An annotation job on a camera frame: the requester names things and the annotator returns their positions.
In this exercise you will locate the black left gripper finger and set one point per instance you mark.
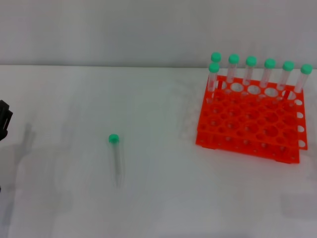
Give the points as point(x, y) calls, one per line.
point(5, 119)

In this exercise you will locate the orange plastic test tube rack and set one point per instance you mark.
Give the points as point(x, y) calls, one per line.
point(247, 124)

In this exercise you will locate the green capped clear test tube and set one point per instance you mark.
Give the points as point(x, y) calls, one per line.
point(233, 58)
point(214, 67)
point(251, 60)
point(269, 63)
point(114, 138)
point(216, 56)
point(288, 65)
point(306, 68)

